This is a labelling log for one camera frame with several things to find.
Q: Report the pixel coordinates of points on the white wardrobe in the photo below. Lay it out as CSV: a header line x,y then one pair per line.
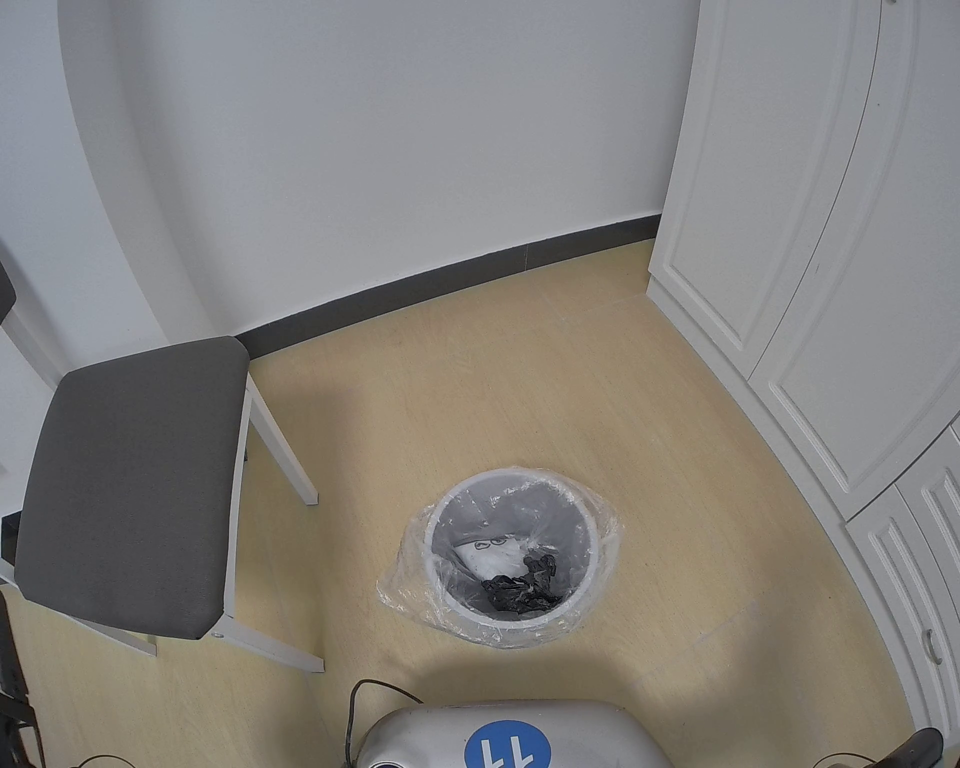
x,y
810,262

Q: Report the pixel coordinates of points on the white trash bin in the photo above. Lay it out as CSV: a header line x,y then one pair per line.
x,y
510,480

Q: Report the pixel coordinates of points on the clear plastic bag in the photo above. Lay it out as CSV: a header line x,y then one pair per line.
x,y
405,585

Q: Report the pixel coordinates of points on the crumpled black plastic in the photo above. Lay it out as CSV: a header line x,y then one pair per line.
x,y
525,592

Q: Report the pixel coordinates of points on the grey seat white chair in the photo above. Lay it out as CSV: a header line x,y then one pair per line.
x,y
135,480

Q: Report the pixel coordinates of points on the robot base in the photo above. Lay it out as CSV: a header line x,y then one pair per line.
x,y
585,739

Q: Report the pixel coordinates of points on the crumpled white paper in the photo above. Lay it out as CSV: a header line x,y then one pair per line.
x,y
495,559

